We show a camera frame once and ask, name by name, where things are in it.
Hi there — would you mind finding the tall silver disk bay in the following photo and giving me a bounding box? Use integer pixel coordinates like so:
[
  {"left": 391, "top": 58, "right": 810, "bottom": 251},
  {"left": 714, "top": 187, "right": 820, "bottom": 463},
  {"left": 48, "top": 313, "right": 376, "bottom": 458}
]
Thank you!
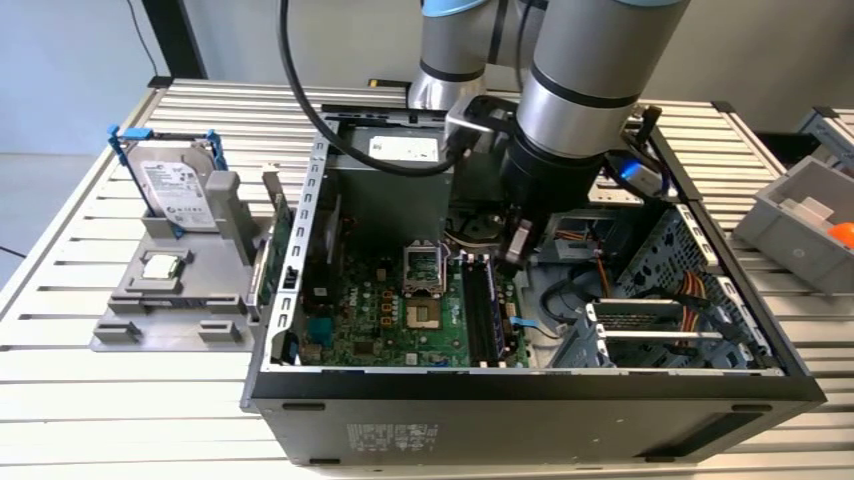
[{"left": 532, "top": 164, "right": 668, "bottom": 261}]

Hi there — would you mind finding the black post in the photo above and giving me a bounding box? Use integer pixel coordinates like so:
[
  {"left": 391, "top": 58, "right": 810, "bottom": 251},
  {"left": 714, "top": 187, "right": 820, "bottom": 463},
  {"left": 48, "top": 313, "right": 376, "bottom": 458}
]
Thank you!
[{"left": 142, "top": 0, "right": 208, "bottom": 81}]

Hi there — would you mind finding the grey open storage bin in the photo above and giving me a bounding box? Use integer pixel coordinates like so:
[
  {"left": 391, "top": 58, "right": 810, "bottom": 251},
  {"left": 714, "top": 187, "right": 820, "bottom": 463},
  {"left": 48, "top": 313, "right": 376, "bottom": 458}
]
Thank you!
[{"left": 731, "top": 155, "right": 854, "bottom": 304}]

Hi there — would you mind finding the round black speaker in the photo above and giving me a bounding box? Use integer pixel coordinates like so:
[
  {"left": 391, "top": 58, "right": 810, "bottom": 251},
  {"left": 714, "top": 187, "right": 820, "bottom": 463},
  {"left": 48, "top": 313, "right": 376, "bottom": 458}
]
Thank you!
[{"left": 452, "top": 212, "right": 507, "bottom": 247}]

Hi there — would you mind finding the thick black cable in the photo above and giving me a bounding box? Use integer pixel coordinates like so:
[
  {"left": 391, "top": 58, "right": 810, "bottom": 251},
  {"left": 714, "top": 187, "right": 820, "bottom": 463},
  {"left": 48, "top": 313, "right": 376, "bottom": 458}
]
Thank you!
[{"left": 276, "top": 0, "right": 479, "bottom": 176}]

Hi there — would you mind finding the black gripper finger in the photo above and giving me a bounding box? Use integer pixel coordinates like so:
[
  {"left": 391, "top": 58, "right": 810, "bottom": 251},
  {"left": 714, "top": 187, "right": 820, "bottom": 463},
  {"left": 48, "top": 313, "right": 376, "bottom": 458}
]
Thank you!
[{"left": 499, "top": 218, "right": 536, "bottom": 275}]

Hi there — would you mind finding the silver white wrist camera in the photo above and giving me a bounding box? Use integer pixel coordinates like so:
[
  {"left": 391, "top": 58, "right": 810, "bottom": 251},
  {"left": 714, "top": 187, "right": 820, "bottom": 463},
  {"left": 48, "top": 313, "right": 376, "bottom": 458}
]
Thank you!
[{"left": 603, "top": 152, "right": 668, "bottom": 201}]

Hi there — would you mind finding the black RAM slot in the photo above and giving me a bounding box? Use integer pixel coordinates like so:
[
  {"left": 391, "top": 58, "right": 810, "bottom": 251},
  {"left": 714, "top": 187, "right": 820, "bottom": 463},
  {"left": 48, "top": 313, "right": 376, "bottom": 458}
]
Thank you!
[
  {"left": 479, "top": 253, "right": 499, "bottom": 367},
  {"left": 463, "top": 253, "right": 483, "bottom": 367},
  {"left": 471, "top": 253, "right": 491, "bottom": 367}
]

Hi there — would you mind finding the orange ball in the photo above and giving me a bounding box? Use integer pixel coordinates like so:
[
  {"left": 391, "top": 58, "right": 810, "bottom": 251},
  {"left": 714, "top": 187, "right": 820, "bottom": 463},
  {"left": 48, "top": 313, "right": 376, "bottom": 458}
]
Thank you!
[{"left": 823, "top": 222, "right": 854, "bottom": 249}]

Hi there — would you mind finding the metal socket cover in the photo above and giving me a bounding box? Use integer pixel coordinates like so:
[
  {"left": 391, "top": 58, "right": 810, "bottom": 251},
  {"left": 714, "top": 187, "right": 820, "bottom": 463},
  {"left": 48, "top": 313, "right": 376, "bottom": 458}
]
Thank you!
[{"left": 401, "top": 241, "right": 448, "bottom": 297}]

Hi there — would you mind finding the grey power supply unit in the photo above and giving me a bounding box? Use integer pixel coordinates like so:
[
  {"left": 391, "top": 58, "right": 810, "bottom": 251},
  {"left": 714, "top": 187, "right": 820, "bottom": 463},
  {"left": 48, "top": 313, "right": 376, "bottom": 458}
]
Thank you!
[{"left": 324, "top": 125, "right": 456, "bottom": 254}]

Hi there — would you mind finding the black PC case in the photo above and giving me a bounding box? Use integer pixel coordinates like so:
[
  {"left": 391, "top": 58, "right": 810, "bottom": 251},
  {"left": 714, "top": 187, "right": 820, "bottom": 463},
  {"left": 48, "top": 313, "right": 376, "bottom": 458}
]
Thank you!
[{"left": 237, "top": 102, "right": 828, "bottom": 469}]

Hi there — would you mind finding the silver CPU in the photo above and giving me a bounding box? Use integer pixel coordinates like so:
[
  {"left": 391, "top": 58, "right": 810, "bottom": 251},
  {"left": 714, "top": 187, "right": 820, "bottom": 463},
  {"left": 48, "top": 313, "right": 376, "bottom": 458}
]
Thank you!
[{"left": 136, "top": 254, "right": 181, "bottom": 281}]

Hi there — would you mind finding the CPU socket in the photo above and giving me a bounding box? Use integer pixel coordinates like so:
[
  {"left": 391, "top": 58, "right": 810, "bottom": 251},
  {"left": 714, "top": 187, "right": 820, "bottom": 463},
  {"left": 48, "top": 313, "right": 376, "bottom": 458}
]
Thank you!
[{"left": 404, "top": 295, "right": 447, "bottom": 332}]

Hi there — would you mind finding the white block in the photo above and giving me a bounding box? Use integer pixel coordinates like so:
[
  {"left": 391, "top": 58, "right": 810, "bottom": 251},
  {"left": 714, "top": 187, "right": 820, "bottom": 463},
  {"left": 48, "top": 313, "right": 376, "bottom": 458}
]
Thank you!
[{"left": 779, "top": 195, "right": 835, "bottom": 226}]

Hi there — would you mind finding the green motherboard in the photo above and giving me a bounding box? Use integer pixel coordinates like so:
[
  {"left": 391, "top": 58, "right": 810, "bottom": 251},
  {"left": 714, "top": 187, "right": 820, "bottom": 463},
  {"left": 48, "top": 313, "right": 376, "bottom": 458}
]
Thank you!
[{"left": 296, "top": 252, "right": 535, "bottom": 370}]

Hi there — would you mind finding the green graphics card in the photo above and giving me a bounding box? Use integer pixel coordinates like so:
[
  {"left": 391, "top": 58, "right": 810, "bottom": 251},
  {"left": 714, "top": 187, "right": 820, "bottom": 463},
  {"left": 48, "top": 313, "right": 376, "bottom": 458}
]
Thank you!
[{"left": 243, "top": 172, "right": 299, "bottom": 326}]

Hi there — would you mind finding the hard disk in blue carrier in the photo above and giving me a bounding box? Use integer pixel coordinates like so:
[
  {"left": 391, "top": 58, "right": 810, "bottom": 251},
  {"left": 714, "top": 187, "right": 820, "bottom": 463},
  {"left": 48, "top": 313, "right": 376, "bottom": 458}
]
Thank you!
[{"left": 105, "top": 127, "right": 232, "bottom": 239}]

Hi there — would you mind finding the thin orange wire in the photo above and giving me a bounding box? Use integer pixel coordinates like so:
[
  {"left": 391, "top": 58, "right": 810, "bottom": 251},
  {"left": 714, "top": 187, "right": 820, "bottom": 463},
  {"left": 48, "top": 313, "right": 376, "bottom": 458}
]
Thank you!
[{"left": 591, "top": 248, "right": 613, "bottom": 301}]

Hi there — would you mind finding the black grey camera box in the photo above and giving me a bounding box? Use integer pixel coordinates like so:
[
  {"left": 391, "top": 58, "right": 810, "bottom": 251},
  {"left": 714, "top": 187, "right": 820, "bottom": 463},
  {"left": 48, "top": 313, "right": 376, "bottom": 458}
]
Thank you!
[{"left": 443, "top": 97, "right": 519, "bottom": 151}]

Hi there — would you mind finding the grey parts rack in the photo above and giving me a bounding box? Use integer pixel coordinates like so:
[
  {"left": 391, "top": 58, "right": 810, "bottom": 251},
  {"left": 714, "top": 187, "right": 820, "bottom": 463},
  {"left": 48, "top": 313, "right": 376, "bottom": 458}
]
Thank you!
[{"left": 89, "top": 172, "right": 281, "bottom": 356}]

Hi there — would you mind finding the orange yellow wire bundle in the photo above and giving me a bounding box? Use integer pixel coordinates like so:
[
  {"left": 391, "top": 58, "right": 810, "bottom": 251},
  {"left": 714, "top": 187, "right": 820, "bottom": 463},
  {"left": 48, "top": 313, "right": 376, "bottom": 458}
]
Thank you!
[{"left": 671, "top": 272, "right": 714, "bottom": 354}]

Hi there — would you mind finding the low grey disk bay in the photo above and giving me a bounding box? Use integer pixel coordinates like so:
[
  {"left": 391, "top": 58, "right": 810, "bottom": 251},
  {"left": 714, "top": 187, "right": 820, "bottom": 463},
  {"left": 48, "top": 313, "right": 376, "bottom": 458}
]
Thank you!
[{"left": 551, "top": 297, "right": 759, "bottom": 370}]

